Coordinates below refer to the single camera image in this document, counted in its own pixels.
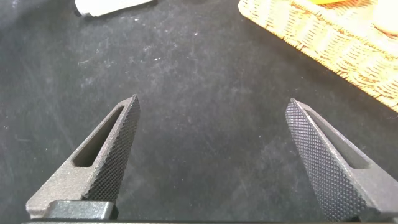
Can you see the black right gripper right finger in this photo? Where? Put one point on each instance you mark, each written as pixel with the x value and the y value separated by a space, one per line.
pixel 335 168

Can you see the white brush applicator bottle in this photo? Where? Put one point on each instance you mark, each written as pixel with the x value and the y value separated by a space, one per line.
pixel 105 6

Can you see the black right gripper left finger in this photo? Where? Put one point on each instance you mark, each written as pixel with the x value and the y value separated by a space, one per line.
pixel 105 168

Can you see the wicker basket with food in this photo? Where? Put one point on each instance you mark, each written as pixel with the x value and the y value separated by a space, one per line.
pixel 342 40

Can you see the pale pink egg shaped food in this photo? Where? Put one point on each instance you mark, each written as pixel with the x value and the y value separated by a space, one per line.
pixel 387 17

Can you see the black tablecloth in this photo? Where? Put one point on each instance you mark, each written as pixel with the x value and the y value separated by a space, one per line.
pixel 202 124

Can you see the long yellow fruit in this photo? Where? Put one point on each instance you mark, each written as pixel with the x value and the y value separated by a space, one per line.
pixel 326 1

